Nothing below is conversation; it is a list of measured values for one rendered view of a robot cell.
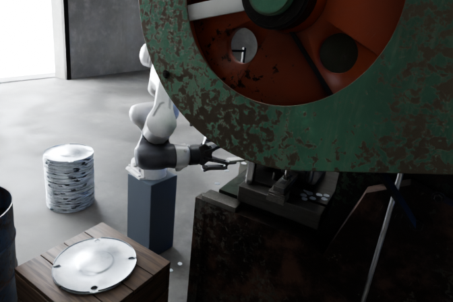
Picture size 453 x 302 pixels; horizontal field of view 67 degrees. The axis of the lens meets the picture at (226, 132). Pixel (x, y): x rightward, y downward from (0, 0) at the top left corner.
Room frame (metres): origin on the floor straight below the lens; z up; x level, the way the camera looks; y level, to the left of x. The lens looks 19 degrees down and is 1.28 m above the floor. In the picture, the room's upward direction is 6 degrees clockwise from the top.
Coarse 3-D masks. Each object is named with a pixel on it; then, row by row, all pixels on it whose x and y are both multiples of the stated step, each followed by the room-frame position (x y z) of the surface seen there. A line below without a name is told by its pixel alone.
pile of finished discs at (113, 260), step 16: (96, 240) 1.17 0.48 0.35; (112, 240) 1.17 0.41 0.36; (64, 256) 1.05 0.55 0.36; (80, 256) 1.06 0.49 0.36; (96, 256) 1.06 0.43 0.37; (112, 256) 1.07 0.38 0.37; (128, 256) 1.08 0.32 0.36; (64, 272) 0.97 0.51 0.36; (80, 272) 0.97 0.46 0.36; (96, 272) 0.98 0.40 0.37; (112, 272) 0.99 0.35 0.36; (128, 272) 1.00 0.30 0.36; (64, 288) 0.90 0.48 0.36; (80, 288) 0.91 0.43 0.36; (96, 288) 0.92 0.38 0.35; (112, 288) 0.93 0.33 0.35
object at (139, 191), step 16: (128, 176) 1.59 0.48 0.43; (176, 176) 1.63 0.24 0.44; (128, 192) 1.59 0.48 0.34; (144, 192) 1.52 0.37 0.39; (160, 192) 1.54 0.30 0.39; (128, 208) 1.59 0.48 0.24; (144, 208) 1.51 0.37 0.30; (160, 208) 1.55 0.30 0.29; (128, 224) 1.59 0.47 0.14; (144, 224) 1.51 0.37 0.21; (160, 224) 1.55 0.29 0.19; (144, 240) 1.51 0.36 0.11; (160, 240) 1.56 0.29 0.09
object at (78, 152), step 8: (64, 144) 2.09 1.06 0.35; (72, 144) 2.11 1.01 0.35; (80, 144) 2.12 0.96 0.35; (48, 152) 1.94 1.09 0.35; (56, 152) 1.96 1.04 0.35; (64, 152) 1.96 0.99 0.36; (72, 152) 1.97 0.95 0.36; (80, 152) 2.00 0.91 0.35; (88, 152) 2.01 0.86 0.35; (56, 160) 1.83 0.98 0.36; (64, 160) 1.86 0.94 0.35
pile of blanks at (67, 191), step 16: (48, 160) 1.87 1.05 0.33; (80, 160) 1.89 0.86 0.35; (48, 176) 1.87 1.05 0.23; (64, 176) 1.84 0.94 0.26; (80, 176) 1.89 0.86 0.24; (48, 192) 1.87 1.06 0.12; (64, 192) 1.84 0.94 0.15; (80, 192) 1.90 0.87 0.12; (64, 208) 1.84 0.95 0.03; (80, 208) 1.88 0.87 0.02
